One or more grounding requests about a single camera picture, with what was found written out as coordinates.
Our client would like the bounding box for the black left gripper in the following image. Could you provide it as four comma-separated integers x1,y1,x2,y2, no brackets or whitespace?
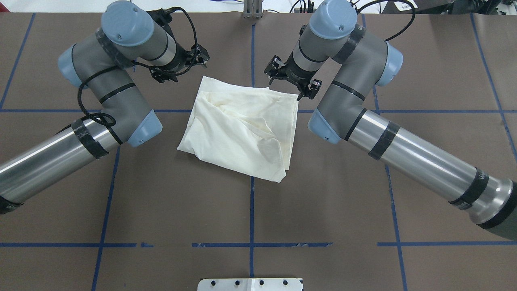
147,11,210,83

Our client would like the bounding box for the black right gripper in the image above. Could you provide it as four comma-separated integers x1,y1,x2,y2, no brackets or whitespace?
264,25,323,101

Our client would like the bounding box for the cream cat print shirt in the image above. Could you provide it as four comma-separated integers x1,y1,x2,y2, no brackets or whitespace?
177,76,298,183

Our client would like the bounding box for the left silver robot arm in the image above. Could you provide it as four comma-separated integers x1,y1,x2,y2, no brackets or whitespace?
0,1,209,214

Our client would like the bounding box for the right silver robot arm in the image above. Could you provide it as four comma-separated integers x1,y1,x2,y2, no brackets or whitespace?
254,8,516,246

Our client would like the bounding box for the aluminium frame post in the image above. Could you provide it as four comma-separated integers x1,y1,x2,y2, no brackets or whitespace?
243,0,263,19

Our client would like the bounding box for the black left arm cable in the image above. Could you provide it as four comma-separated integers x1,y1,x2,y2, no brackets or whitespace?
77,7,200,144

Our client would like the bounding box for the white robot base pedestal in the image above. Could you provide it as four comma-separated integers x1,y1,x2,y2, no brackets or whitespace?
197,278,304,291

